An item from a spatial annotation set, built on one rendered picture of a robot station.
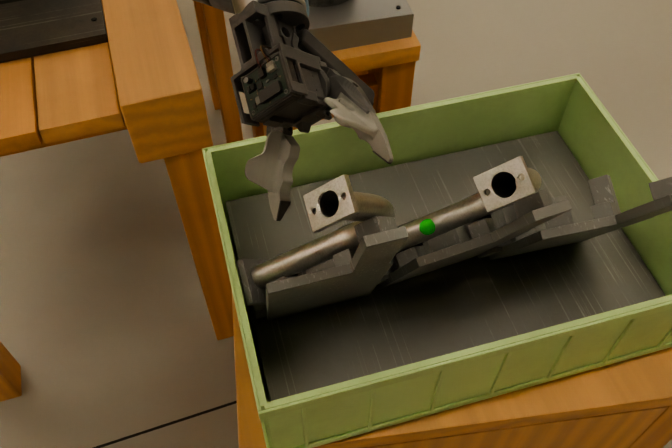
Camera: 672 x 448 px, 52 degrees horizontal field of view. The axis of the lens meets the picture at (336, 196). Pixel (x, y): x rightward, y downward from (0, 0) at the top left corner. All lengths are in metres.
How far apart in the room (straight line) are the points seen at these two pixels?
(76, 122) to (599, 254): 0.87
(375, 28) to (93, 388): 1.18
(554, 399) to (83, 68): 0.96
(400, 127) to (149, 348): 1.11
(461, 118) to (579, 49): 1.74
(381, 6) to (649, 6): 1.94
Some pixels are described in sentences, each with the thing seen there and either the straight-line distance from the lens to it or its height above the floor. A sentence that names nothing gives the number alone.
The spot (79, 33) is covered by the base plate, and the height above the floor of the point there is 0.90.
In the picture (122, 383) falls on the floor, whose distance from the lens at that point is 1.94.
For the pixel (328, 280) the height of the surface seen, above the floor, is 1.03.
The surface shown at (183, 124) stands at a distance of 1.27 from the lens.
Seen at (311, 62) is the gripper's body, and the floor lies 1.26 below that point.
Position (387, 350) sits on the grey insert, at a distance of 0.96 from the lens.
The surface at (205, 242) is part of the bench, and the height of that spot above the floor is 0.46.
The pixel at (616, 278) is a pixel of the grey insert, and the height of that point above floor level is 0.85.
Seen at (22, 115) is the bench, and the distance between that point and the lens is 1.29.
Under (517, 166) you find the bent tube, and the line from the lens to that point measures 0.72.
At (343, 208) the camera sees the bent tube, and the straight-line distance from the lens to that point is 0.66.
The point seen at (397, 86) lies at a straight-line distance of 1.43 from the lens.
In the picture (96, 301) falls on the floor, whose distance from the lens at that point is 2.08.
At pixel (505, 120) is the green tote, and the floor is 0.89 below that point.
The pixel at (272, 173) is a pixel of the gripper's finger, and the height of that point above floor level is 1.16.
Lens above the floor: 1.71
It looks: 52 degrees down
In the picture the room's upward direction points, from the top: straight up
